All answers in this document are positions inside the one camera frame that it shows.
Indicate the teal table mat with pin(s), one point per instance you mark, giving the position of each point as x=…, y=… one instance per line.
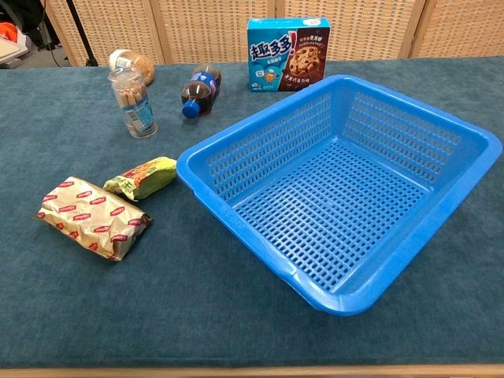
x=118, y=307

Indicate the blue chocolate cookie box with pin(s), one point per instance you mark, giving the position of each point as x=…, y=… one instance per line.
x=271, y=59

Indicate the green snack package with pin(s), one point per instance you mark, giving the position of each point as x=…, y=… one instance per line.
x=151, y=177

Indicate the orange object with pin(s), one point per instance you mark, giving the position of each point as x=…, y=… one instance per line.
x=7, y=31

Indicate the white lid jar brown contents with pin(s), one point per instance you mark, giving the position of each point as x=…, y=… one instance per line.
x=145, y=65

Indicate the clear tube of biscuit sticks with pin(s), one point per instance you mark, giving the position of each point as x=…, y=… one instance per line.
x=136, y=110

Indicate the silver snack package red logos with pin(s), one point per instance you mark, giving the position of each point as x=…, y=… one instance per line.
x=90, y=216

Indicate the blue plastic perforated basket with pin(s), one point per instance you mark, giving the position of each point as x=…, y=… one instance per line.
x=236, y=220

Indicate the wicker folding screen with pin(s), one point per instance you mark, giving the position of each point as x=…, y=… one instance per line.
x=204, y=27

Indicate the cola bottle blue cap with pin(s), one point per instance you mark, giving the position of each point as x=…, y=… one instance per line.
x=199, y=92

